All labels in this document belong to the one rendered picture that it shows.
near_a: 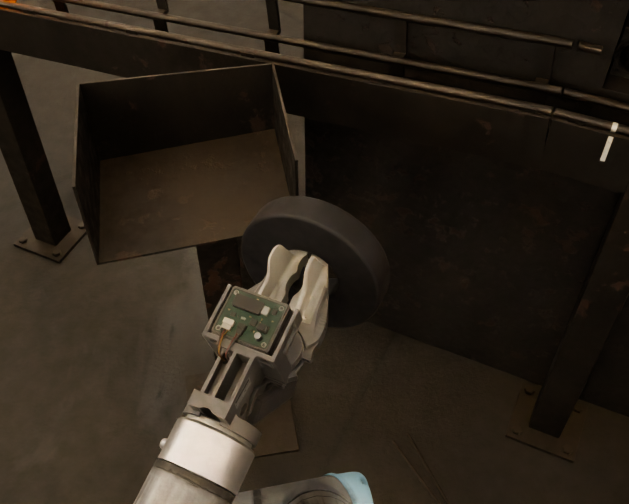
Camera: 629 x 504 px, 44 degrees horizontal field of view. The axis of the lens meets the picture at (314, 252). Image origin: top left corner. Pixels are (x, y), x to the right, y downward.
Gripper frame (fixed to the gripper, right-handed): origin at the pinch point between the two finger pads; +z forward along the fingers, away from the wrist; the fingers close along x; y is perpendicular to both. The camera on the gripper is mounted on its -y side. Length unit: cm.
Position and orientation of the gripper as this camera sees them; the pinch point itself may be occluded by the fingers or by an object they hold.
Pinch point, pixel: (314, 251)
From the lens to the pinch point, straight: 77.2
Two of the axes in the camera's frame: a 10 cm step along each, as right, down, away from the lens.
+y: -1.4, -4.6, -8.8
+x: -9.0, -3.0, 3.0
